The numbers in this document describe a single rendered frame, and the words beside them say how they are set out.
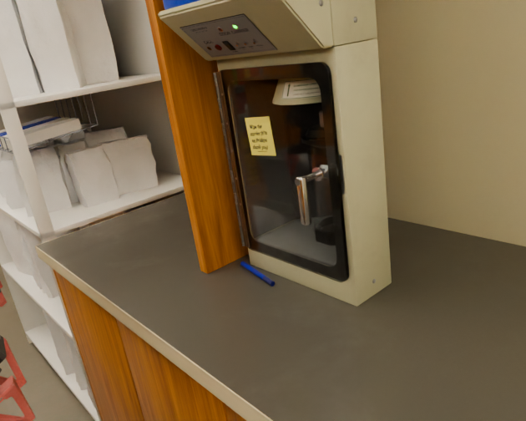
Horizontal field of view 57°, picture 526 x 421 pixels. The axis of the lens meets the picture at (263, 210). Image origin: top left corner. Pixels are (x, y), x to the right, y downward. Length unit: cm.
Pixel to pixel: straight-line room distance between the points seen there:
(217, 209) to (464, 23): 67
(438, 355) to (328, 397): 19
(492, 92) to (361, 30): 40
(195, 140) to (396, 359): 60
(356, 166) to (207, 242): 43
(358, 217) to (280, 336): 25
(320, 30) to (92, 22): 141
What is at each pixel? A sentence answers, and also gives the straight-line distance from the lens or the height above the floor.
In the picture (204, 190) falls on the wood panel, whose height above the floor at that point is 114.
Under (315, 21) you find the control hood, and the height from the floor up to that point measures 145.
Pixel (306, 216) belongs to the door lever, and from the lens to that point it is 85.
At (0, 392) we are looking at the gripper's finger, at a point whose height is 106.
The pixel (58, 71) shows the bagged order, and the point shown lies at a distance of 192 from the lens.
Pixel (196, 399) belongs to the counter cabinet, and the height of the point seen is 80.
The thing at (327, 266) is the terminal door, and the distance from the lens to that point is 93.
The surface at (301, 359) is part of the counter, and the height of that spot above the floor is 94.
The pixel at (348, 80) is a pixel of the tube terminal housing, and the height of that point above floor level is 135.
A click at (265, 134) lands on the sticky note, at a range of 94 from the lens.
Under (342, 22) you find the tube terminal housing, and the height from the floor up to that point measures 144.
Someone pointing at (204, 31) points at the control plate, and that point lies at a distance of 92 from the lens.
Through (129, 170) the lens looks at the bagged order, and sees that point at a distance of 203.
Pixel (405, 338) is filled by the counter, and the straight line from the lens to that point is 86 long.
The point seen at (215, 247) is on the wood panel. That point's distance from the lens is 115.
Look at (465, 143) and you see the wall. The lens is 121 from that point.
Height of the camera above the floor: 144
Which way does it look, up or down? 20 degrees down
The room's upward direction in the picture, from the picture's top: 9 degrees counter-clockwise
